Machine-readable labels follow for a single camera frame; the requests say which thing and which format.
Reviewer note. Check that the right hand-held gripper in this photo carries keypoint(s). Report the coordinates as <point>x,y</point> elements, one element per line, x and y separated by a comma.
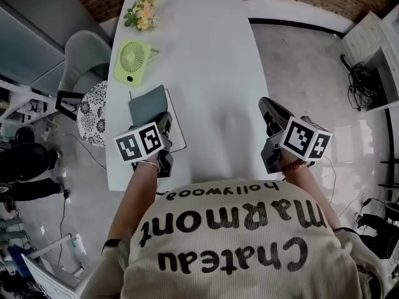
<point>304,137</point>

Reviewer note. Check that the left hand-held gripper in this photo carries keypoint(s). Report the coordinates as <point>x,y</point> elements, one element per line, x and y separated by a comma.
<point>137,143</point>

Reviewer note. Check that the grey notebook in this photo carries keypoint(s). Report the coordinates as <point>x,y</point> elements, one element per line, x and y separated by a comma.
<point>148,104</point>

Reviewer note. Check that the person's right forearm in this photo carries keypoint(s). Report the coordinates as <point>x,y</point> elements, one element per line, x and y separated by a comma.
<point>311,188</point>

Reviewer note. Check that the person's left forearm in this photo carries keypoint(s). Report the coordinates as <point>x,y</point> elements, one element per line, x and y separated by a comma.
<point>137,198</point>

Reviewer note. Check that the black white floral cushion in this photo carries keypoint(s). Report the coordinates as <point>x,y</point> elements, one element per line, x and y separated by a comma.
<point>92,114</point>

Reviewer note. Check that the green desk fan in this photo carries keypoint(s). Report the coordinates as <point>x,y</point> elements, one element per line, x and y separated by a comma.
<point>132,59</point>

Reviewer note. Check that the grey armchair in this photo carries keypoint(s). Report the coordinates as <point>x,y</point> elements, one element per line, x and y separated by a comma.
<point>79,58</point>

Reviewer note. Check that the white shelf rack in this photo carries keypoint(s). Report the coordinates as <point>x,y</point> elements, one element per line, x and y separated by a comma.
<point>22,101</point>

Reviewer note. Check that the white cabinet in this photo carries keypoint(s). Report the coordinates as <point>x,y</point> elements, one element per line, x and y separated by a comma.
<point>374,42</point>

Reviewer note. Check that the yellow flower bouquet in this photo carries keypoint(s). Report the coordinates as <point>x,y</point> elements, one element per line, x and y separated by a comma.
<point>143,12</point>

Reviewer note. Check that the cream printed sweater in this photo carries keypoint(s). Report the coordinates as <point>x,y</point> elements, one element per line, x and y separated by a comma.
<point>237,244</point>

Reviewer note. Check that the white board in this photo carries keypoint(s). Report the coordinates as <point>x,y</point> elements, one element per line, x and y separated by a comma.
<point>46,276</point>

